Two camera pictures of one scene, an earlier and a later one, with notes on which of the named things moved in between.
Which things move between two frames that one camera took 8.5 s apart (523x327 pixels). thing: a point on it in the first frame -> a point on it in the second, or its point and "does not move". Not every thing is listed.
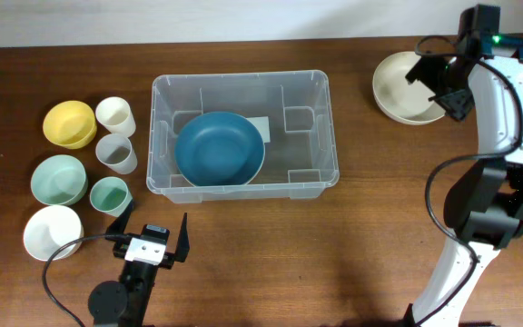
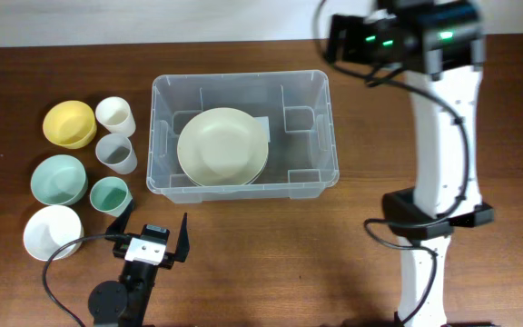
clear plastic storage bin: (231, 136) does not move
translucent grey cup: (116, 152) does not move
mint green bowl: (59, 180) does not move
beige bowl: (408, 103) -> (222, 146)
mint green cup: (111, 195) does not move
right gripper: (425, 71) -> (359, 28)
